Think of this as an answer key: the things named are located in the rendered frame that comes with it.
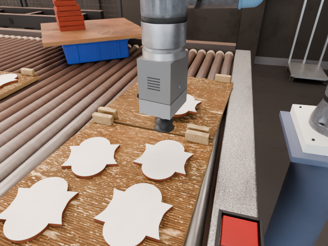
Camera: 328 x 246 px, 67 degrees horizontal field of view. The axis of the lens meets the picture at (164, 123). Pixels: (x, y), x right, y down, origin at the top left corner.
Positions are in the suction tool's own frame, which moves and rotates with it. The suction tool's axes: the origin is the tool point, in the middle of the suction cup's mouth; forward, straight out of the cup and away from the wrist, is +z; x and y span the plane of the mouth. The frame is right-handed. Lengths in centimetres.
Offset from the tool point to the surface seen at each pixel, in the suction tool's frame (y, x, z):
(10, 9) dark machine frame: -120, -206, 2
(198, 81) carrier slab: -47.6, -7.6, 8.9
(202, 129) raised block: -12.2, 5.0, 6.3
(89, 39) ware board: -51, -61, -1
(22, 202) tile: 22.3, -17.7, 8.1
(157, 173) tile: 5.1, 1.0, 8.1
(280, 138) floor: -172, 37, 103
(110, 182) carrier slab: 10.9, -6.9, 8.9
